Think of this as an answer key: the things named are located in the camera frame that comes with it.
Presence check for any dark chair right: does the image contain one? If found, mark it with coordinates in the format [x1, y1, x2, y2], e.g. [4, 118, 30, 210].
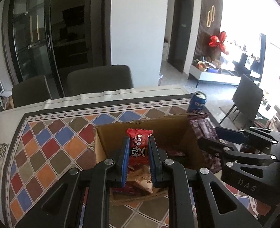
[220, 74, 263, 124]

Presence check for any dark chair behind table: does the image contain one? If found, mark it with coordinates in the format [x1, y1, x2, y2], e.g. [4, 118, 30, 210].
[66, 65, 134, 96]

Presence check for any small red packet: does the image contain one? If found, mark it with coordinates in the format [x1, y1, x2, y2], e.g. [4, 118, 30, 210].
[127, 128, 153, 167]

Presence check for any white low cabinet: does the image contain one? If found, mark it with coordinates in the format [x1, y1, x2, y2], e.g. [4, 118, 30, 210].
[188, 65, 241, 87]

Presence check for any red bow decoration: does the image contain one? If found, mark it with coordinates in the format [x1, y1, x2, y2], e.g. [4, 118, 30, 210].
[208, 31, 228, 55]

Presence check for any pink red snack packet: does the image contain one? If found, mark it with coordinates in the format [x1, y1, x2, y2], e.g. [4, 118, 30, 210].
[111, 165, 136, 195]

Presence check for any blue pepsi can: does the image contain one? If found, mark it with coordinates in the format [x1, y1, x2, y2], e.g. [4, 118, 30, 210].
[187, 91, 207, 114]

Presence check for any purple snack bag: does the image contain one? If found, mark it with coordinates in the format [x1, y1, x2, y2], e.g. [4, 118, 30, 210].
[188, 113, 219, 141]

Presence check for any brown cardboard box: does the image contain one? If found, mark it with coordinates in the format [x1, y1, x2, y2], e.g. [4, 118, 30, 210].
[92, 115, 210, 207]

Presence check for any colourful checkered tablecloth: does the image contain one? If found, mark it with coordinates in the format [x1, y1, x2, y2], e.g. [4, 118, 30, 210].
[0, 85, 262, 227]

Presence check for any gold fortune biscuits bag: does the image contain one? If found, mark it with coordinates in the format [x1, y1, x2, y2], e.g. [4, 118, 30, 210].
[127, 165, 154, 194]

